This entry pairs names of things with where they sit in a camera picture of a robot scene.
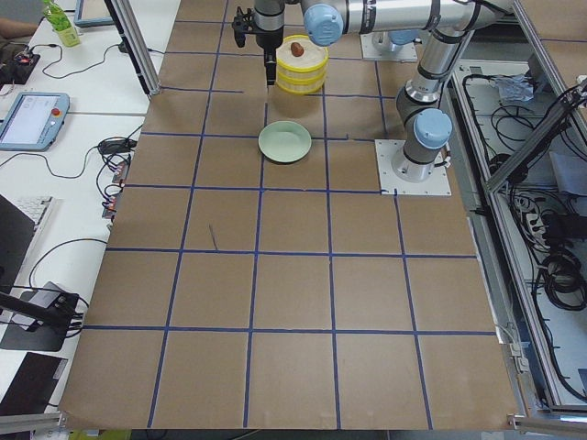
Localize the brown paper table mat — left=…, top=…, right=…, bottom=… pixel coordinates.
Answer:
left=60, top=1, right=517, bottom=430

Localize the blue teach pendant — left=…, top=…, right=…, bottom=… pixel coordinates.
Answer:
left=73, top=0, right=114, bottom=28
left=1, top=92, right=70, bottom=152

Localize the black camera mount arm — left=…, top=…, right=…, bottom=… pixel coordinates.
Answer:
left=1, top=288, right=80, bottom=333

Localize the yellow bottom steamer layer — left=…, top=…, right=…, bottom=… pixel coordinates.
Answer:
left=276, top=72, right=326, bottom=95

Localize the yellow steamer layer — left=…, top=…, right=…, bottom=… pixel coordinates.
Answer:
left=276, top=72, right=326, bottom=95
left=277, top=35, right=329, bottom=78

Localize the green drink bottle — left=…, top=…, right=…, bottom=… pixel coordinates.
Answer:
left=42, top=0, right=81, bottom=48

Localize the brown bun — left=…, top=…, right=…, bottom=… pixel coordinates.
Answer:
left=290, top=41, right=305, bottom=58

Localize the black power adapter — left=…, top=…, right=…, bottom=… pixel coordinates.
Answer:
left=98, top=138, right=137, bottom=155

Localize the yellow top steamer layer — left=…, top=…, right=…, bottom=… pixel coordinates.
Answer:
left=277, top=35, right=329, bottom=78

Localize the pale green plate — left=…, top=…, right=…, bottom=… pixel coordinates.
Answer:
left=258, top=121, right=312, bottom=163

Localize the aluminium frame post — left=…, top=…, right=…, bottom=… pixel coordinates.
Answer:
left=105, top=0, right=161, bottom=96

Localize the white keyboard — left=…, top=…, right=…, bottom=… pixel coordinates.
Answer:
left=15, top=195, right=59, bottom=232

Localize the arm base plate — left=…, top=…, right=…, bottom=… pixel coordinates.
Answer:
left=360, top=32, right=418, bottom=63
left=375, top=139, right=451, bottom=197

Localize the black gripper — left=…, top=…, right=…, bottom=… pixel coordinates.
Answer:
left=231, top=6, right=284, bottom=86

